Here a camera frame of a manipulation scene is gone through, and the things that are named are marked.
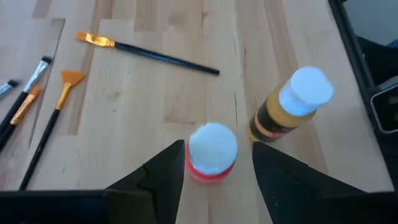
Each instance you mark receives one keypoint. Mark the black paintbrush silver ferrule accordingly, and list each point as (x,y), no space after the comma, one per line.
(7,87)
(34,76)

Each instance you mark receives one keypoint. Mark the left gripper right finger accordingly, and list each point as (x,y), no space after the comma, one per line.
(311,202)

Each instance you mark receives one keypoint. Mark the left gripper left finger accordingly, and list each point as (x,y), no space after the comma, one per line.
(93,205)

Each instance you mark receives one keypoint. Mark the small yellow paint bottle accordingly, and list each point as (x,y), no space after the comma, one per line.
(280,118)

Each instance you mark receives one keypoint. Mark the black camera box grey rim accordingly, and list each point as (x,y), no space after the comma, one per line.
(385,109)

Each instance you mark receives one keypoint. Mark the fan paintbrush orange bristles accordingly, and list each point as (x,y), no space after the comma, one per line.
(46,133)

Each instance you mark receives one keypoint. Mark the long paintbrush orange bristles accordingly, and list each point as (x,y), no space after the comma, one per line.
(155,55)

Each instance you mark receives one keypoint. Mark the small red-orange paint bottle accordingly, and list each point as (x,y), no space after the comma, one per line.
(211,149)

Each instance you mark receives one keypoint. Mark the black paintbrush orange bristles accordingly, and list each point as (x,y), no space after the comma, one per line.
(21,110)

